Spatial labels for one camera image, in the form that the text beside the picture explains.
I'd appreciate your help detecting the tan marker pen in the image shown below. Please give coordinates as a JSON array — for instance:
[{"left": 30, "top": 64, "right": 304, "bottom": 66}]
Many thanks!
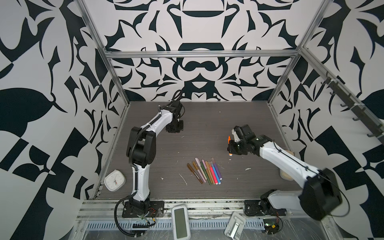
[{"left": 205, "top": 161, "right": 215, "bottom": 185}]

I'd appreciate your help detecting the ochre cap pink marker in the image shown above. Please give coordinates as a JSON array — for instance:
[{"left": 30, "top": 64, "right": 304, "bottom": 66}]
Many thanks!
[{"left": 193, "top": 162, "right": 206, "bottom": 183}]

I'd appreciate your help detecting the green marker pen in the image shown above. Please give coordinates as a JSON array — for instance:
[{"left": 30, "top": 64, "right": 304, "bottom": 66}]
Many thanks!
[{"left": 201, "top": 163, "right": 212, "bottom": 185}]

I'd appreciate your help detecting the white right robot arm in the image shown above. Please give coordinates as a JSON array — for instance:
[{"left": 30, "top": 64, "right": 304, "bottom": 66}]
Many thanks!
[{"left": 227, "top": 125, "right": 345, "bottom": 221}]

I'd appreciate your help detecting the orange highlighter pen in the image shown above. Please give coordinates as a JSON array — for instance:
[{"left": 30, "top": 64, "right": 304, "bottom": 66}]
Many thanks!
[{"left": 227, "top": 136, "right": 233, "bottom": 156}]

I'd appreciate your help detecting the red highlighter pen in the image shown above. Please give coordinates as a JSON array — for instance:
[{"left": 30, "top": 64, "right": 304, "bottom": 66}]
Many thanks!
[{"left": 209, "top": 162, "right": 218, "bottom": 185}]

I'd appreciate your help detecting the beige whiteboard eraser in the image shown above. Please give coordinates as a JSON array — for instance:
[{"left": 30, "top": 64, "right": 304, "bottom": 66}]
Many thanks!
[{"left": 279, "top": 149, "right": 296, "bottom": 182}]

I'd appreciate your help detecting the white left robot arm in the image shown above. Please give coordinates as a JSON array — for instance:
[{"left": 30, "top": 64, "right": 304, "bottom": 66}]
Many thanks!
[{"left": 127, "top": 100, "right": 184, "bottom": 215}]

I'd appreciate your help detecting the white tablet device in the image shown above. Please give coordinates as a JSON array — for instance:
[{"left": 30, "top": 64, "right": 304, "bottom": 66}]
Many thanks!
[{"left": 172, "top": 205, "right": 191, "bottom": 240}]

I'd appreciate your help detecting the brown marker pen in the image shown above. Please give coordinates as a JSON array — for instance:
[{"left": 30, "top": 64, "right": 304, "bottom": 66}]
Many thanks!
[{"left": 187, "top": 163, "right": 203, "bottom": 184}]

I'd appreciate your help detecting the blue highlighter pen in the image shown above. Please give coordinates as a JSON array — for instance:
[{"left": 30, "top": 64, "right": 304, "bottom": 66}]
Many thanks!
[{"left": 211, "top": 162, "right": 221, "bottom": 185}]

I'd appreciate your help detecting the pink cap brown marker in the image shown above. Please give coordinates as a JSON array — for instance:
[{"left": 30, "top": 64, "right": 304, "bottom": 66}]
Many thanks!
[{"left": 202, "top": 160, "right": 215, "bottom": 185}]

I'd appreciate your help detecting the purple highlighter pen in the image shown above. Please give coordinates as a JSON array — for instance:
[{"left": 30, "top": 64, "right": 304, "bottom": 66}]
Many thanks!
[{"left": 211, "top": 158, "right": 223, "bottom": 181}]

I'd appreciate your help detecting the white square timer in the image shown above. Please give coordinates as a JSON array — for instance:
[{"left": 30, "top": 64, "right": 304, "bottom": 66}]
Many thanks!
[{"left": 104, "top": 170, "right": 126, "bottom": 192}]

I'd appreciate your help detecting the black wall hook rail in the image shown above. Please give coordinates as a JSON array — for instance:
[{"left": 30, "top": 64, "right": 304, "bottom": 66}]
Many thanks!
[{"left": 321, "top": 72, "right": 384, "bottom": 145}]

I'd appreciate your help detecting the small white device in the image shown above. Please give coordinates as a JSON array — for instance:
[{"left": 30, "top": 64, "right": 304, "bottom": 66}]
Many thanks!
[{"left": 224, "top": 213, "right": 246, "bottom": 240}]

